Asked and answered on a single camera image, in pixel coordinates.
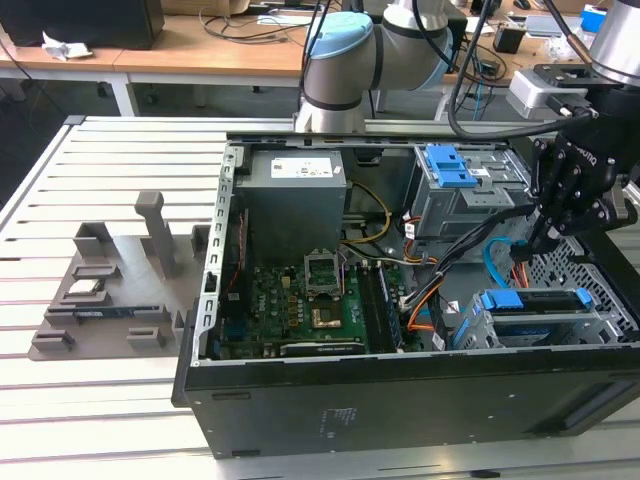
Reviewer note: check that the grey power supply unit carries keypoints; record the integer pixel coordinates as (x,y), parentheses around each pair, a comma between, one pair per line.
(290,210)

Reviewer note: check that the black speaker box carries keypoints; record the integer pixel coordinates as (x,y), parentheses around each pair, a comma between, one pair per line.
(461,30)

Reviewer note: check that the silver CPU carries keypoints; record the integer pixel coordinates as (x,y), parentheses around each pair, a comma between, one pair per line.
(85,287)

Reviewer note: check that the black RAM slot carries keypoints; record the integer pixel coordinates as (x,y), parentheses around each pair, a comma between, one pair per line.
(367,305)
(382,305)

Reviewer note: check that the small black holder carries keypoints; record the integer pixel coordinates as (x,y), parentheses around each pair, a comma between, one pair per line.
(507,41)

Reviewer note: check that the grey metal drive cage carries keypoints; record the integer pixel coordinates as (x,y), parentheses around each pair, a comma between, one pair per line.
(450,205)

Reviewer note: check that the black graphics card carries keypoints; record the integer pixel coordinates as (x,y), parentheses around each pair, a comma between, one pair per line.
(320,348)

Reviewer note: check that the brown cardboard box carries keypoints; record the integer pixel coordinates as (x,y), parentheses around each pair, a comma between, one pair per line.
(200,6)

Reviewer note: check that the wooden desk white legs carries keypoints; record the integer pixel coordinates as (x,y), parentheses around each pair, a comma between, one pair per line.
(200,55)
(60,62)

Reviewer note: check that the thin metal locking lever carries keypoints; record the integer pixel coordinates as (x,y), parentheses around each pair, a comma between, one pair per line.
(342,272)

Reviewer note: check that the black computer tower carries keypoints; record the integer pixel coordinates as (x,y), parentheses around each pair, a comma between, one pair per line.
(100,25)

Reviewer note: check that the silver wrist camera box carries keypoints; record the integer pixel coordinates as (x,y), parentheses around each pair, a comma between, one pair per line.
(525,92)

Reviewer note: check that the CPU socket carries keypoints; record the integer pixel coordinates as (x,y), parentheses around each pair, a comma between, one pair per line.
(325,317)

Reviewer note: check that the crumpled white paper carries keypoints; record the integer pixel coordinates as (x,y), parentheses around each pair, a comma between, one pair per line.
(65,47)

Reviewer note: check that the blue plastic drive latch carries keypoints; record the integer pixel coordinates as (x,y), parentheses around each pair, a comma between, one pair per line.
(450,172)

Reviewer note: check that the blue RAM stick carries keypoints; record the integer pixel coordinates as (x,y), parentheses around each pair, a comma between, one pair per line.
(105,312)

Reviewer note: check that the grey parts rack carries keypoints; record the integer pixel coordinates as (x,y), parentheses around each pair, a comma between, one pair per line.
(130,260)

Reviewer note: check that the white plastic bag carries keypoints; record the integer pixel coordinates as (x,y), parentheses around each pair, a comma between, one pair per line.
(560,47)

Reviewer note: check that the grey metal disk bay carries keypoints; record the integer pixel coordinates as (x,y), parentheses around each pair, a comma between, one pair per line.
(595,325)

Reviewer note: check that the black open PC case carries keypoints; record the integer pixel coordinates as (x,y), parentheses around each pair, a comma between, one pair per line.
(400,410)

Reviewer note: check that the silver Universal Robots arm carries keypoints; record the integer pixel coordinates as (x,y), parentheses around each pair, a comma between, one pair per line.
(340,65)

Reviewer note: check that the blue cardboard box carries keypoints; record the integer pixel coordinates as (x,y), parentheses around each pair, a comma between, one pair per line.
(592,17)

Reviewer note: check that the green motherboard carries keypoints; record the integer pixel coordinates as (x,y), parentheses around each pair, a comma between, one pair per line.
(280,310)

